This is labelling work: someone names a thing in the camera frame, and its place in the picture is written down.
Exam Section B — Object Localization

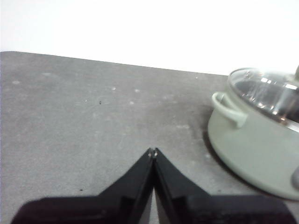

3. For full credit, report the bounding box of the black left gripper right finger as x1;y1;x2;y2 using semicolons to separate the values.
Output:
153;147;297;224

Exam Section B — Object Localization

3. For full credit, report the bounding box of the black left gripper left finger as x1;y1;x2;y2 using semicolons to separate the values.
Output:
10;147;155;224

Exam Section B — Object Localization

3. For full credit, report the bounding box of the glass lid with knob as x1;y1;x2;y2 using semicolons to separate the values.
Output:
228;64;299;128

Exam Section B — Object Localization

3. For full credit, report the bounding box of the pale green electric pot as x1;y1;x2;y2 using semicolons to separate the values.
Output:
207;91;299;201

